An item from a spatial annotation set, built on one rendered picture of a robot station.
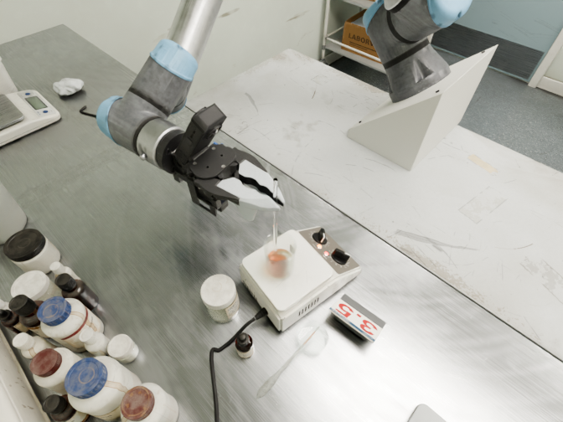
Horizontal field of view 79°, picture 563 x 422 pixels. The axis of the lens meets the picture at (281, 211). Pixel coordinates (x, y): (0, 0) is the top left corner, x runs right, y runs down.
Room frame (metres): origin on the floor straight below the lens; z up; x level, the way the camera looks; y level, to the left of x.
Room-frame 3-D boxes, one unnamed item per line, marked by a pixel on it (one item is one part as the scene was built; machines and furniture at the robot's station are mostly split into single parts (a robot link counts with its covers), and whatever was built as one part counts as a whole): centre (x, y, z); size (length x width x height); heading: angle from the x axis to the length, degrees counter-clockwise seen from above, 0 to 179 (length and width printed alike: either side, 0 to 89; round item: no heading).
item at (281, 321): (0.31, -0.03, 0.94); 0.22 x 0.13 x 0.08; 127
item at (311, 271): (0.29, -0.01, 0.98); 0.12 x 0.12 x 0.01; 37
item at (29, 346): (0.17, 0.40, 0.94); 0.03 x 0.03 x 0.09
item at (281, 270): (0.29, 0.00, 1.02); 0.06 x 0.05 x 0.08; 148
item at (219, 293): (0.25, 0.11, 0.94); 0.06 x 0.06 x 0.08
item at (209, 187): (0.33, 0.09, 1.16); 0.09 x 0.05 x 0.02; 53
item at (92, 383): (0.11, 0.26, 0.96); 0.07 x 0.07 x 0.13
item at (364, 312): (0.23, -0.14, 0.92); 0.09 x 0.06 x 0.04; 50
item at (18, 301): (0.22, 0.41, 0.95); 0.04 x 0.04 x 0.11
